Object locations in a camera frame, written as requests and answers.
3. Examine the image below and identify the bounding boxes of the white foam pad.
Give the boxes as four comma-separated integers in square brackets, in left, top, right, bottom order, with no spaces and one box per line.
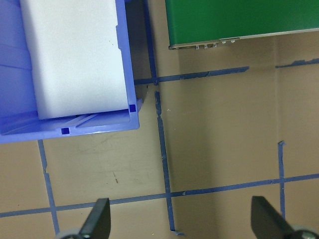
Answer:
[19,0,131,121]

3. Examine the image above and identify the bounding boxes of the green conveyor belt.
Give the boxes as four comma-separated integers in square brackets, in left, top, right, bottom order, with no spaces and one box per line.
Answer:
[164,0,319,51]

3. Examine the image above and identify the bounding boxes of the blue plastic storage bin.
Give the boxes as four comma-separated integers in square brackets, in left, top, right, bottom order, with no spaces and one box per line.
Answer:
[0,0,145,145]

